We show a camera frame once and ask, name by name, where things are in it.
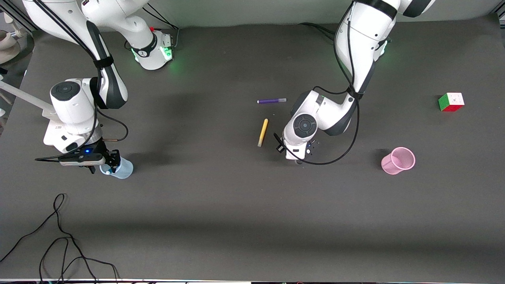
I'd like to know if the translucent blue cup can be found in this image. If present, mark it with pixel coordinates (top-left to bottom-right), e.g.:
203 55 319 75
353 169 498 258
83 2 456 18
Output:
99 156 134 180

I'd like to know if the yellow marker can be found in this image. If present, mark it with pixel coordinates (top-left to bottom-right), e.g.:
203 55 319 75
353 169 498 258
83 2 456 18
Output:
257 118 269 148

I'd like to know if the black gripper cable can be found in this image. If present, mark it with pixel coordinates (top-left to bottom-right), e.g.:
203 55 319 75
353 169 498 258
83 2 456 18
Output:
33 0 129 161
273 8 391 166

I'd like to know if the black arm base cable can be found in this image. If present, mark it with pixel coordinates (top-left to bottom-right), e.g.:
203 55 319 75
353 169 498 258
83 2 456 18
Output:
299 22 340 42
124 6 181 52

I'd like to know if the black left arm base cable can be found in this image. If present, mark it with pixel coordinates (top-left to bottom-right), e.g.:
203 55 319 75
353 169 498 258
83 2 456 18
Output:
299 22 340 42

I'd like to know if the loose black cable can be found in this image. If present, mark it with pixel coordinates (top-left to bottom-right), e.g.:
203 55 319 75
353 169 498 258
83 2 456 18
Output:
0 193 120 284

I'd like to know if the translucent pink cup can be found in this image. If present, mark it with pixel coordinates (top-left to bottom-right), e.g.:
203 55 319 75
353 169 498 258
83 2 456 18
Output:
381 146 416 176

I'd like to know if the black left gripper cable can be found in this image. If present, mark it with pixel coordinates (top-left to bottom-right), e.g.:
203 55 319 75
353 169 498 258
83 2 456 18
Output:
273 8 391 166

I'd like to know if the beige round object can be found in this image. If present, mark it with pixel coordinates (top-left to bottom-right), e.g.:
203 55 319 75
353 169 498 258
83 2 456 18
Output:
0 12 21 66

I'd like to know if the black right arm base cable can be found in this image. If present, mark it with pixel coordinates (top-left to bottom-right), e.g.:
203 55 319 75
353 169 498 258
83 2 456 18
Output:
124 6 181 52

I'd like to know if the multicoloured puzzle cube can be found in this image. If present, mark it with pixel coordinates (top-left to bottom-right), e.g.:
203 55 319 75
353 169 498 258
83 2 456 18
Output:
438 92 465 112

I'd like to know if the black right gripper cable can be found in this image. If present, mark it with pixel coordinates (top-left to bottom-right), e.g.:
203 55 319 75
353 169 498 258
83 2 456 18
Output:
33 0 129 161

